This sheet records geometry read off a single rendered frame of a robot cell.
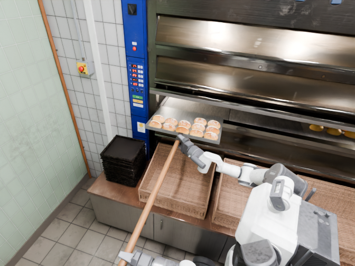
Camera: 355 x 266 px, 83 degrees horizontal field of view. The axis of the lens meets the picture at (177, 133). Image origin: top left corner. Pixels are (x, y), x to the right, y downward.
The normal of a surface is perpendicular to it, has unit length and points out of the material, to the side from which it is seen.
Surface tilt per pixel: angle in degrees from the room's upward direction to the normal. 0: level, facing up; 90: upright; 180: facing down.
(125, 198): 0
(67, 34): 90
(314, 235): 0
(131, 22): 90
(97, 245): 0
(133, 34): 90
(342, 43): 70
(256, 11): 90
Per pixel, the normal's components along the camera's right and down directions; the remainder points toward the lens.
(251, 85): -0.24, 0.25
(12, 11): 0.96, 0.21
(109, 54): -0.28, 0.56
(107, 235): 0.07, -0.80
